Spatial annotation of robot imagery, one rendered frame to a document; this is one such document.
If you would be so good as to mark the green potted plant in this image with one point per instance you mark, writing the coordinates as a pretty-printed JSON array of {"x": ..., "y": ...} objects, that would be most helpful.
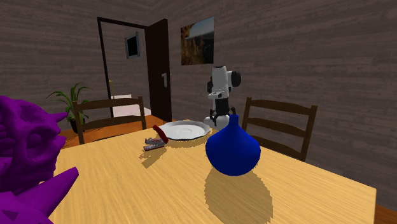
[{"x": 73, "y": 102}]

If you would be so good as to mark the landscape wall picture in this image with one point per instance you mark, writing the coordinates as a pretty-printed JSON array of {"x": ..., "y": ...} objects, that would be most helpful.
[{"x": 197, "y": 42}]

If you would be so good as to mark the blue bulbous vase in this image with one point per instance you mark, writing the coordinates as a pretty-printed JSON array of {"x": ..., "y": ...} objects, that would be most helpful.
[{"x": 232, "y": 152}]

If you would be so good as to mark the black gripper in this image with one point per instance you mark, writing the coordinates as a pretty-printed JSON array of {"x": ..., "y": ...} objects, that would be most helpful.
[{"x": 222, "y": 106}]

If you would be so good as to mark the grey framed dark picture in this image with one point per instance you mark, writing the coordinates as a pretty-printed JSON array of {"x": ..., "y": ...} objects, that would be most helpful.
[{"x": 132, "y": 45}]

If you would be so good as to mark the red pocket multi-tool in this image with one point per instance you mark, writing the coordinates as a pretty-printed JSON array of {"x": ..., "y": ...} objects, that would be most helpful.
[{"x": 160, "y": 134}]

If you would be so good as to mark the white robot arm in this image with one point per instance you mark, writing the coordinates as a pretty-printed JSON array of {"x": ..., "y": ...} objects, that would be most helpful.
[{"x": 220, "y": 77}]

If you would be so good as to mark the dark wooden chair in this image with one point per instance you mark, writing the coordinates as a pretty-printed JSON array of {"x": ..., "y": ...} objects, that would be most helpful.
[
  {"x": 105, "y": 104},
  {"x": 279, "y": 107}
]

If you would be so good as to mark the purple spiky figure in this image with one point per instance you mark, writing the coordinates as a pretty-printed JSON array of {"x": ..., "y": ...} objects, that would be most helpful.
[{"x": 28, "y": 145}]

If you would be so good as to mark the wooden dining table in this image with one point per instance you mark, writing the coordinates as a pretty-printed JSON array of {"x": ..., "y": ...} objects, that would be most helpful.
[{"x": 124, "y": 186}]

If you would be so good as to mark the white plate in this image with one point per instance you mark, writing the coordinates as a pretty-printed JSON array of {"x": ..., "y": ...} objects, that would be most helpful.
[{"x": 186, "y": 130}]

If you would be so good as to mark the dark brown door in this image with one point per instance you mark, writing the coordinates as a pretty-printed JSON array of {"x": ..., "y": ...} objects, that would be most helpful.
[{"x": 158, "y": 62}]

